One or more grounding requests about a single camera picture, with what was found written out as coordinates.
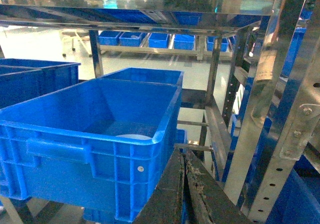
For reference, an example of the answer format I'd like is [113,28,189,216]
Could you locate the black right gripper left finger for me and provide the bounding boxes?
[134,149,185,223]

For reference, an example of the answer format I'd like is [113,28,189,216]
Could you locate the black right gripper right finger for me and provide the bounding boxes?
[184,150,251,223]

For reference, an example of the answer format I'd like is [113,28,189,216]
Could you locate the light blue round tray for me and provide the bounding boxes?
[117,134,151,140]

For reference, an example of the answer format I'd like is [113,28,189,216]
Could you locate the blue bin right shelf front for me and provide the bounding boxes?
[0,78,182,223]

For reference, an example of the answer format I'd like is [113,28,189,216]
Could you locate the blue bin shelf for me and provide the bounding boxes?
[101,68,184,86]
[0,58,81,95]
[0,78,182,223]

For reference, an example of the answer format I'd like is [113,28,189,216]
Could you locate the blue bin right shelf rear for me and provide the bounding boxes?
[101,68,184,86]

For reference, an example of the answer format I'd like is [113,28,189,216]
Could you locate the blue bin left shelf rear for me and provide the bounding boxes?
[0,58,81,95]

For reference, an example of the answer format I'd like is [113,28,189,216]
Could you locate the steel shelf frame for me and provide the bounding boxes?
[0,0,320,223]

